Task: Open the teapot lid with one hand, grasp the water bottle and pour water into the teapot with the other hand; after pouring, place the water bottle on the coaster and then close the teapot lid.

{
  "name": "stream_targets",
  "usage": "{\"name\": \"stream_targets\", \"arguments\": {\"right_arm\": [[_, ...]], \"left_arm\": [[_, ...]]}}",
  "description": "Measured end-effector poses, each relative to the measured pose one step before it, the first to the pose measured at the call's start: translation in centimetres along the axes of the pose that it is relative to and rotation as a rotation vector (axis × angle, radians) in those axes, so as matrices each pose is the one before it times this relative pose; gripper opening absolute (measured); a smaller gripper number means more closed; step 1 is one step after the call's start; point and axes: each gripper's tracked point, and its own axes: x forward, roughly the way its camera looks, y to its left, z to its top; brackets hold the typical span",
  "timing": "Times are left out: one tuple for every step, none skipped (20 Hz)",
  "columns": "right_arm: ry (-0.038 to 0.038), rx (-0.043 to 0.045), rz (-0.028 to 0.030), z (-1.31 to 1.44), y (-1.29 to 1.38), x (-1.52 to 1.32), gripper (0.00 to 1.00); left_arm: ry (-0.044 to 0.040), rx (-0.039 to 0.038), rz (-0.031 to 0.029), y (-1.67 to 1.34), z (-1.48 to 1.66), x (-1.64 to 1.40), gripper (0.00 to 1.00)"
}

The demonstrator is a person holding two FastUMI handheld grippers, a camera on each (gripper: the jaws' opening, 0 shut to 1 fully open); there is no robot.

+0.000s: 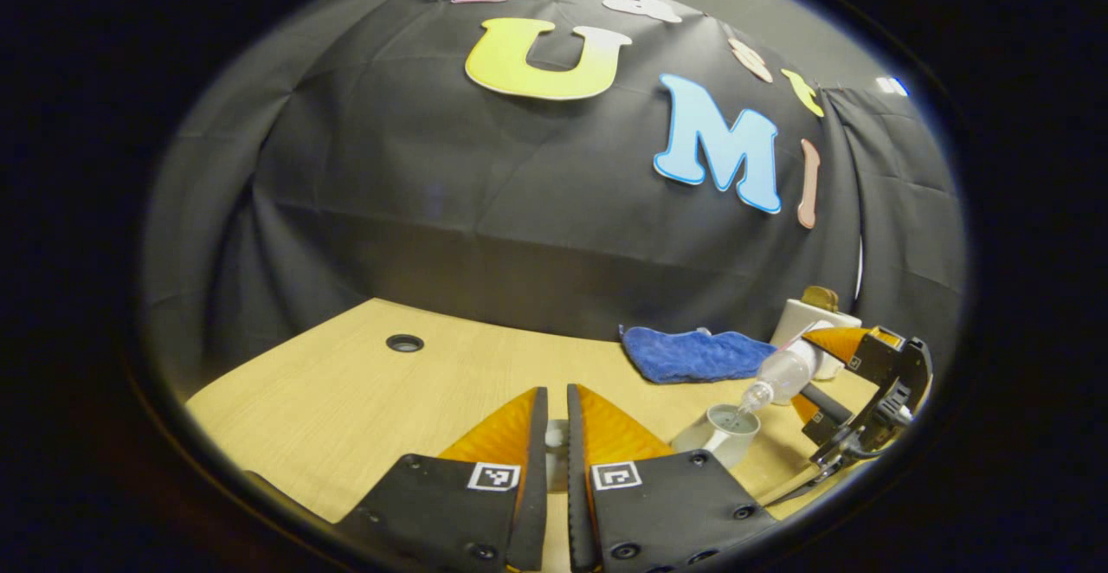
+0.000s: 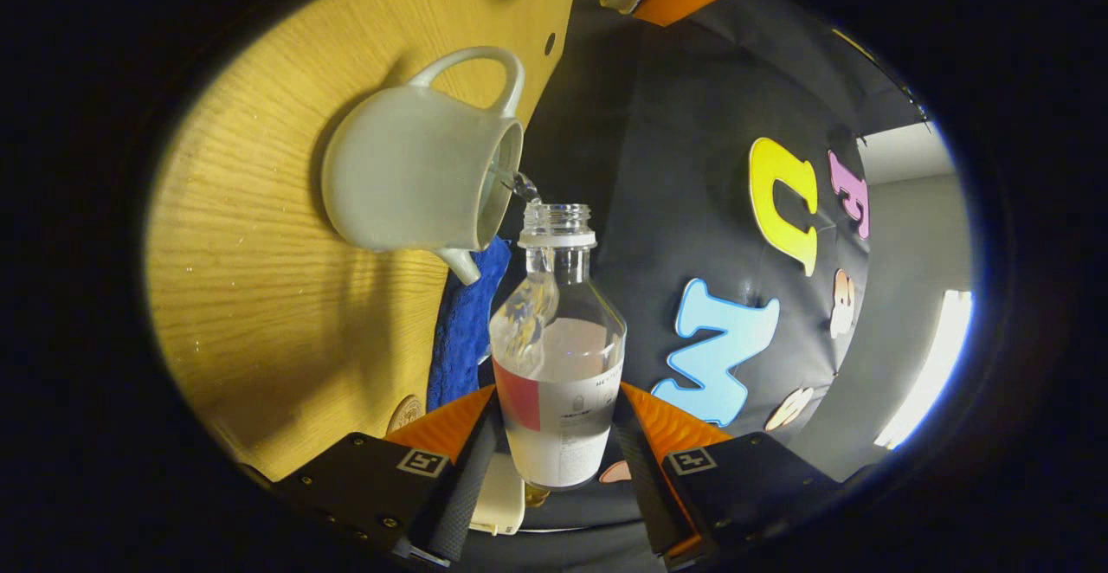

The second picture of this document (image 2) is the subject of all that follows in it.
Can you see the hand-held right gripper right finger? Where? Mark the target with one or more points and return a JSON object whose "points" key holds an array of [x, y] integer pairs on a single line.
{"points": [[645, 486]]}

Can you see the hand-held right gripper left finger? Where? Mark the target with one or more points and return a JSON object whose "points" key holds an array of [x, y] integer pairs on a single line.
{"points": [[459, 495]]}

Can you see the round coaster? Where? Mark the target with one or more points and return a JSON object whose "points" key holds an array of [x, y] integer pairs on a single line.
{"points": [[405, 414]]}

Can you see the clear plastic water bottle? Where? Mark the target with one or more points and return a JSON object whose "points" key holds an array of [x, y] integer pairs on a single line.
{"points": [[558, 400]]}

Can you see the white ceramic teacup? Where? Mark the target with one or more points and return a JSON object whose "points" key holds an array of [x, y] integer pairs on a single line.
{"points": [[407, 166]]}

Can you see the white toaster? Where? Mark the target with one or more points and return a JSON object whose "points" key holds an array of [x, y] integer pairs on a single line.
{"points": [[500, 495]]}

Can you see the blue towel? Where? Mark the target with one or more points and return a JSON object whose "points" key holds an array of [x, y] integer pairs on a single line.
{"points": [[463, 331]]}

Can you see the black backdrop cloth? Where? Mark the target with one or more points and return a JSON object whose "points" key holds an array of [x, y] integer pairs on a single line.
{"points": [[675, 166]]}

